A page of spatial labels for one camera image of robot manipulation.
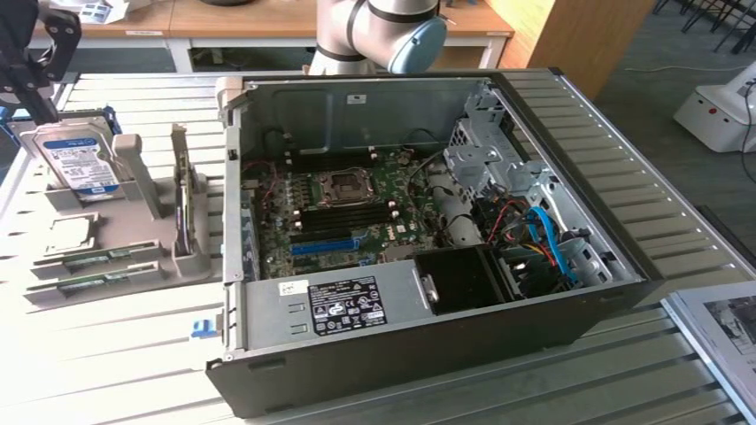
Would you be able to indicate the graphics card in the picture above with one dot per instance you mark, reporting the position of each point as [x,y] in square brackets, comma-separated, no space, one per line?
[184,199]

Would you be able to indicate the CPU chip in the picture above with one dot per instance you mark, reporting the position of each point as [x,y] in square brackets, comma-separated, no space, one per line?
[72,234]

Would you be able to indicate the black open PC case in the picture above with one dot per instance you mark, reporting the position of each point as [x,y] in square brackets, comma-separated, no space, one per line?
[413,354]

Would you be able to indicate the green RAM stick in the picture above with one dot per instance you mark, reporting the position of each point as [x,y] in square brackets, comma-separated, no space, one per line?
[88,261]
[88,282]

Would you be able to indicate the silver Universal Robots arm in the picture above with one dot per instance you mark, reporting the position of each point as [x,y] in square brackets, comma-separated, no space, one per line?
[365,31]

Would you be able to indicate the CPU socket with metal frame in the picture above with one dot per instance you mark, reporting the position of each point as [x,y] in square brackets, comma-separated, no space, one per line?
[345,188]

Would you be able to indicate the metal disk bay cage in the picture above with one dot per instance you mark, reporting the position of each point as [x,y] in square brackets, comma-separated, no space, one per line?
[472,164]

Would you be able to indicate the wooden desk with white frame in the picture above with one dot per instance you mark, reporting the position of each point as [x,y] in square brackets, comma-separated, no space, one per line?
[253,17]

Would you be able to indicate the grey power supply unit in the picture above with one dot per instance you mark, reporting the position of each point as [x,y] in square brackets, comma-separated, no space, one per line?
[401,305]

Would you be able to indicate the wooden cabinet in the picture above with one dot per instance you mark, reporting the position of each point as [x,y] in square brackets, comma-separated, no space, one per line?
[567,35]

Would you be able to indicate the black chairs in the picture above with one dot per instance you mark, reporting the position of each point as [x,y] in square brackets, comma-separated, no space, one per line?
[720,17]

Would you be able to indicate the white paper boxes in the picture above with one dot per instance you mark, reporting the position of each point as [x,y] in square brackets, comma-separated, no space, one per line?
[100,10]

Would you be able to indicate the blue expansion slot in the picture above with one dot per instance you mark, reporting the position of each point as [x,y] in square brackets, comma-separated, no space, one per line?
[324,248]

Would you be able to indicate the blue plastic clip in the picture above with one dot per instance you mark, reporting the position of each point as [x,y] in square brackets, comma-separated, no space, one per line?
[201,329]

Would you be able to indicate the hard disk with blue label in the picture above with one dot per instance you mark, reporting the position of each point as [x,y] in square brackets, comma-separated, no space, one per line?
[73,161]

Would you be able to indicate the white machine with red button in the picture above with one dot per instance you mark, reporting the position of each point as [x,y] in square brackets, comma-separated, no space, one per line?
[715,115]

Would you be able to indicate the grey parts rack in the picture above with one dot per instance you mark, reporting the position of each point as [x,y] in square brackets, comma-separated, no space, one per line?
[141,208]

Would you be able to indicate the black RAM slot bank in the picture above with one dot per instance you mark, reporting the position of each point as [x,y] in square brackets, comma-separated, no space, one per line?
[331,160]
[345,218]

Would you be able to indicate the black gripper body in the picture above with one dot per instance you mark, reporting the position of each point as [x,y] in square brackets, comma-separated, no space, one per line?
[15,26]

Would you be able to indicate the open printed booklet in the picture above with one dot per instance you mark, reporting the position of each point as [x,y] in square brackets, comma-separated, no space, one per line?
[723,336]

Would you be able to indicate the black expansion slot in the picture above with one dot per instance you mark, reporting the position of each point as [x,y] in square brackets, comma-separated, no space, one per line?
[319,237]

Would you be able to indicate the blue disk caddy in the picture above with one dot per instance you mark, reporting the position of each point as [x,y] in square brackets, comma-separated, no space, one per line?
[112,119]

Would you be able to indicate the green motherboard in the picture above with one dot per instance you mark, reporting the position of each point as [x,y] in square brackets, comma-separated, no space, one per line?
[407,212]

